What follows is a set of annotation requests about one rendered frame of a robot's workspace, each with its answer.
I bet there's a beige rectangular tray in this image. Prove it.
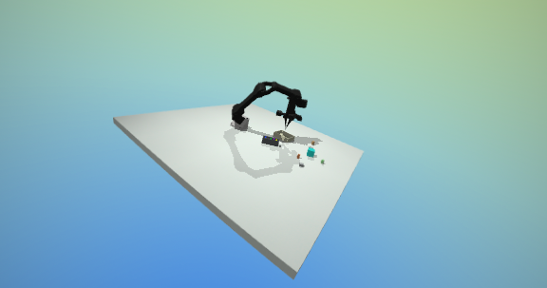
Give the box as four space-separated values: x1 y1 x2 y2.
273 129 295 143

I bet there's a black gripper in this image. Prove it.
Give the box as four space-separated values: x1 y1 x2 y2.
276 106 302 126

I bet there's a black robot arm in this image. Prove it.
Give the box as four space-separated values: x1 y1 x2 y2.
232 81 308 125

